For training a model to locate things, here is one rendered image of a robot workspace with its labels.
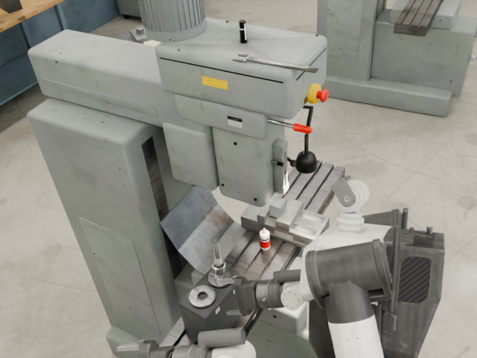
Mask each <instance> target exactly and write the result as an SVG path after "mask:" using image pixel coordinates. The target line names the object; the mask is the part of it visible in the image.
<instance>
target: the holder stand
mask: <svg viewBox="0 0 477 358"><path fill-rule="evenodd" d="M226 271H227V278H232V277H234V276H244V274H242V273H240V272H238V271H236V270H234V269H232V268H230V267H228V266H227V265H226ZM179 306H180V311H181V314H182V320H183V323H184V326H185V332H186V334H187V335H188V336H190V337H191V338H192V339H194V340H196V341H198V334H199V332H204V331H211V330H224V329H230V328H231V327H232V326H233V325H234V323H235V322H236V321H237V320H238V319H239V318H240V317H241V316H240V315H227V314H226V312H228V311H229V310H237V309H239V305H238V302H237V299H236V294H235V290H234V284H233V283H220V284H219V282H218V281H216V280H215V279H214V274H213V269H212V268H211V269H210V270H209V271H208V272H207V273H206V274H205V276H204V277H203V278H202V279H201V280H200V281H199V282H198V283H197V284H196V285H195V286H194V287H193V288H192V289H191V290H190V292H189V293H188V294H187V295H186V296H185V297H184V298H183V299H182V300H181V301H180V302H179Z"/></svg>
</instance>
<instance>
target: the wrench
mask: <svg viewBox="0 0 477 358"><path fill-rule="evenodd" d="M238 56H239V57H244V59H243V58H236V57H234V58H233V61H236V62H241V63H242V62H243V63H246V62H247V61H249V62H253V63H260V64H265V65H272V66H277V67H284V68H289V69H293V70H301V71H305V72H313V73H316V72H317V71H318V68H317V67H309V66H304V65H297V64H292V63H284V62H280V61H275V60H268V59H263V58H255V57H252V55H249V54H246V53H238Z"/></svg>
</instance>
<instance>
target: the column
mask: <svg viewBox="0 0 477 358"><path fill-rule="evenodd" d="M27 117H28V120H29V122H30V125H31V128H32V130H33V133H34V135H35V138H36V140H37V142H38V145H39V147H40V150H41V153H42V154H43V157H44V160H45V163H46V165H47V167H48V170H49V172H50V175H51V178H52V179H53V182H54V185H55V188H56V190H57V193H58V195H59V197H60V200H61V203H62V205H63V207H64V209H65V212H66V215H67V218H68V219H69V222H70V225H71V227H72V230H73V232H74V234H75V237H76V240H77V243H78V244H79V247H80V250H81V252H82V255H83V257H84V260H85V262H86V265H87V268H88V269H89V272H90V275H91V277H92V280H93V282H94V285H95V287H96V289H97V292H98V294H99V297H100V299H101V302H102V305H103V306H104V309H105V312H106V315H107V317H108V319H109V322H110V324H111V326H115V327H117V328H119V329H121V330H123V331H124V332H127V333H128V334H130V335H133V336H134V337H137V338H138V339H140V340H147V339H149V341H151V340H155V341H156V342H157V343H158V344H159V346H160V344H161V343H162V342H163V340H164V339H165V338H166V337H167V335H168V334H169V332H170V331H171V329H173V327H174V326H175V324H176V323H177V321H178V320H179V319H180V318H181V317H182V314H181V311H180V306H179V301H178V298H177V293H176V290H175V284H174V280H175V279H176V277H177V276H178V275H179V274H180V272H181V271H182V269H183V268H184V267H185V265H186V264H187V263H188V261H187V260H186V259H185V258H184V256H183V255H182V254H181V253H180V252H179V251H178V250H177V249H176V248H175V246H174V244H173V243H172V242H171V241H170V239H169V237H168V236H167V234H166V233H165V231H164V230H163V228H162V227H161V226H160V224H159V223H160V222H161V221H162V220H163V219H164V218H165V217H166V216H167V215H168V213H169V212H170V211H171V210H172V209H173V208H174V206H176V204H177V203H178V202H179V201H181V199H182V198H183V197H184V196H185V195H186V194H187V193H188V192H189V191H190V190H191V189H192V188H193V187H194V185H191V184H189V183H185V182H182V181H180V180H176V179H174V178H173V175H172V168H171V165H170V159H169V155H168V148H167V144H166V141H165V134H164V131H163V128H162V127H159V126H154V125H152V124H147V123H144V122H141V121H136V120H133V119H129V118H126V117H123V116H118V115H115V114H111V113H108V112H103V111H100V110H97V109H93V108H89V107H85V106H82V105H79V104H75V103H71V102H67V101H64V100H61V99H56V98H54V97H51V98H49V99H47V100H46V101H44V102H43V103H42V104H40V105H38V106H37V107H35V108H34V109H32V110H30V111H29V112H28V113H27Z"/></svg>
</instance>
